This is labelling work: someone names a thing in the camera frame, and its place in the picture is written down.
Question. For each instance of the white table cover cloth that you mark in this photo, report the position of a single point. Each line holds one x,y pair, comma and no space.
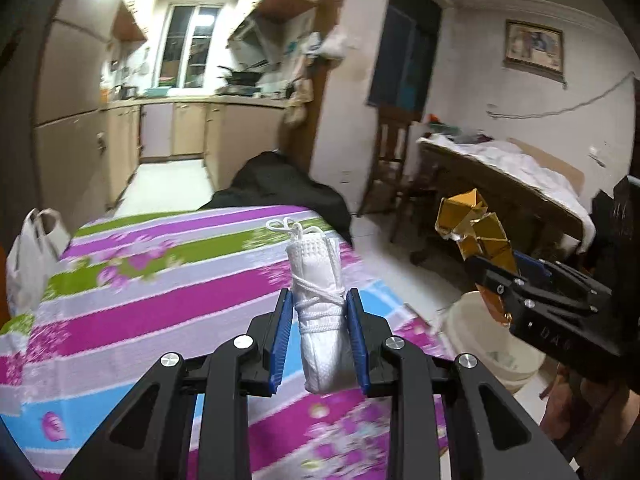
532,165

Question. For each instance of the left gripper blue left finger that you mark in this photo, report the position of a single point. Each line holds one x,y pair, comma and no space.
276,341

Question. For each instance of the dark wooden dining table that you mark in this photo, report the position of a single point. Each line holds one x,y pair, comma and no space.
532,219

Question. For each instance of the white plastic bag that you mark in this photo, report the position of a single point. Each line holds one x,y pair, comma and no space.
33,258

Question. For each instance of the white plastic bucket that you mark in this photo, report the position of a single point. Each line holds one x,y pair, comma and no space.
470,329

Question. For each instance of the beige refrigerator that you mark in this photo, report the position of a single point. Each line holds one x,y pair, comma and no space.
69,126

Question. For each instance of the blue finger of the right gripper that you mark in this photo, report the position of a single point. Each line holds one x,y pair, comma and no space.
532,269

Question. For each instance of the black wok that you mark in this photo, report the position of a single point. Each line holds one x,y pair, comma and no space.
241,77

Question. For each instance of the yellow crinkled wrapper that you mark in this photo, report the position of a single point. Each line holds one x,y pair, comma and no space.
465,218

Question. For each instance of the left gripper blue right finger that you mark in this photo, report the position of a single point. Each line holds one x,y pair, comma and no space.
360,353

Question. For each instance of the kitchen window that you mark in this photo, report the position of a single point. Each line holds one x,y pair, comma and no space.
185,46

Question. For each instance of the framed wall picture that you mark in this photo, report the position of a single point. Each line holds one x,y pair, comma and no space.
535,49

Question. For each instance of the floral purple tablecloth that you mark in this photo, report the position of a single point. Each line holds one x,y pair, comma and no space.
128,290

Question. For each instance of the white small shoe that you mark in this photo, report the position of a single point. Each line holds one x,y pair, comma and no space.
320,304

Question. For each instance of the black cloth cover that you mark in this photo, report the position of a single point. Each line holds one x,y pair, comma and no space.
270,179

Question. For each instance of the beige kitchen cabinets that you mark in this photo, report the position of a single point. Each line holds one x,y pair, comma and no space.
223,131

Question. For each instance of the dark wooden chair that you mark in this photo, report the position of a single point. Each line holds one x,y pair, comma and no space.
388,164

